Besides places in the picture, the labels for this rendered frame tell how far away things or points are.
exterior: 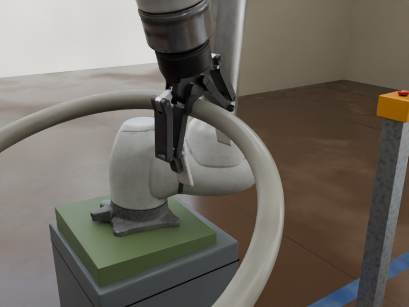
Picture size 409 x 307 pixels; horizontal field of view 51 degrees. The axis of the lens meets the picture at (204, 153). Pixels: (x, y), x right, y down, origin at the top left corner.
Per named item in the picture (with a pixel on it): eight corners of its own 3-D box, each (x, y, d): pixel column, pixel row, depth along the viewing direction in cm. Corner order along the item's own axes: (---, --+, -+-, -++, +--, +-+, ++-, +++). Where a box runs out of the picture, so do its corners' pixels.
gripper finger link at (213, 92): (179, 77, 63) (184, 68, 63) (213, 107, 72) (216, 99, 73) (201, 83, 61) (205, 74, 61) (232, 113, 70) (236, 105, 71)
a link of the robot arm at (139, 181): (112, 183, 125) (111, 109, 117) (175, 184, 127) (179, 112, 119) (106, 211, 110) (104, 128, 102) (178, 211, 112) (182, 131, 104)
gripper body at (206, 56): (179, 22, 62) (190, 77, 68) (139, 50, 57) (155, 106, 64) (221, 30, 58) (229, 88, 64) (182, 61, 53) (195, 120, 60)
